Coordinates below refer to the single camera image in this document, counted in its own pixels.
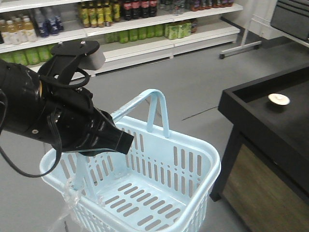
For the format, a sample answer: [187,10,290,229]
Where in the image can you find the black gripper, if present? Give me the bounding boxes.
[4,89,134,156]

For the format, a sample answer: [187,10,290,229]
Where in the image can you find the light blue plastic basket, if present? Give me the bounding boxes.
[43,89,221,232]

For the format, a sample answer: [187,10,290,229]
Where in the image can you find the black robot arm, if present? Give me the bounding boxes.
[0,60,134,156]

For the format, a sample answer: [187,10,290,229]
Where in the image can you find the white supermarket shelf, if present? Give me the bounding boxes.
[0,3,243,76]

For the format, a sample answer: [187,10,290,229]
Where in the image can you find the black wooden display stand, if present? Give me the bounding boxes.
[210,64,309,232]

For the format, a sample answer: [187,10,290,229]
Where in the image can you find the small white bowl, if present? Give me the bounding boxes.
[268,93,290,106]

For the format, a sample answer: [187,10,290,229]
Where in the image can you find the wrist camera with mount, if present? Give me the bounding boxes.
[38,41,106,89]

